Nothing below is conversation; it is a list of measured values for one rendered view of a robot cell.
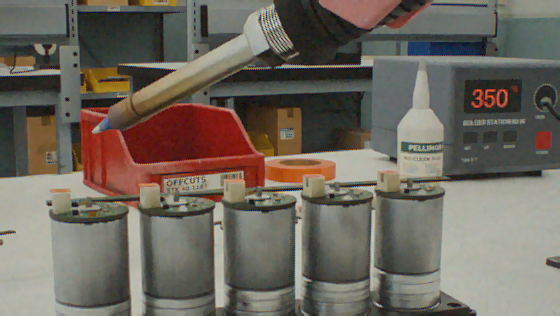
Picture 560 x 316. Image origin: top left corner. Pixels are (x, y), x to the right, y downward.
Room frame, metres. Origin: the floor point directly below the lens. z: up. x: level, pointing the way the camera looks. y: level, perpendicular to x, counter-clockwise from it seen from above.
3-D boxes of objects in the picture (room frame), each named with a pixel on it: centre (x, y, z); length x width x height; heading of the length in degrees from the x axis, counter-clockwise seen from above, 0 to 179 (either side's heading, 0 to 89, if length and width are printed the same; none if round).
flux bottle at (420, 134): (0.61, -0.11, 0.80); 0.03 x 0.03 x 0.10
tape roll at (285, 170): (0.68, -0.03, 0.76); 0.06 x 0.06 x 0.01
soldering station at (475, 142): (0.74, -0.17, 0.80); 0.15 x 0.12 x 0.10; 17
